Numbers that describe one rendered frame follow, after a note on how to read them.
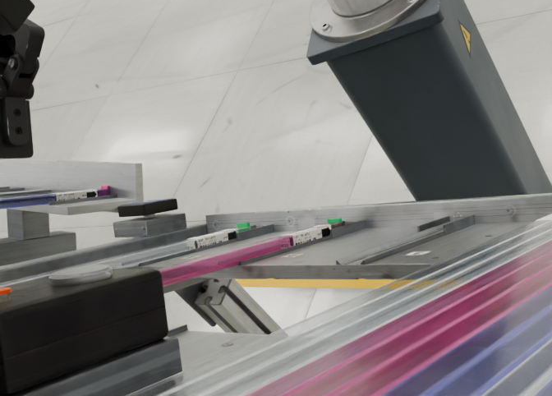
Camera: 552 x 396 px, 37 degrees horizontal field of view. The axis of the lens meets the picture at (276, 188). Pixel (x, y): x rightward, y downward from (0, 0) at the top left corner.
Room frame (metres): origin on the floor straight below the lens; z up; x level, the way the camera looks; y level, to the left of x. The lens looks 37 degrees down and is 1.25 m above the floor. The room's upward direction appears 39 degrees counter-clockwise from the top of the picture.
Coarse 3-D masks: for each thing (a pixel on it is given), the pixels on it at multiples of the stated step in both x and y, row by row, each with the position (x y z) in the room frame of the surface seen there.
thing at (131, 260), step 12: (240, 228) 0.64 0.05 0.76; (192, 240) 0.61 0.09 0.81; (132, 252) 0.58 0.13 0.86; (144, 252) 0.58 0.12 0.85; (156, 252) 0.58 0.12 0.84; (168, 252) 0.59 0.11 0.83; (84, 264) 0.56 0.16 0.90; (96, 264) 0.55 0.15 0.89; (108, 264) 0.56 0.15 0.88; (120, 264) 0.56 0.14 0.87; (132, 264) 0.57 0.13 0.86; (36, 276) 0.53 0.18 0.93; (48, 276) 0.53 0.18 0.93; (12, 288) 0.51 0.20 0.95
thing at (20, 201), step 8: (104, 192) 0.92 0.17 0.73; (0, 200) 0.86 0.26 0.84; (8, 200) 0.87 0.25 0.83; (16, 200) 0.87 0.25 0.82; (24, 200) 0.87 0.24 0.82; (32, 200) 0.88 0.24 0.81; (40, 200) 0.88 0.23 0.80; (48, 200) 0.89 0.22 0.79; (56, 200) 0.89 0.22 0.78; (0, 208) 0.86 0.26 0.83
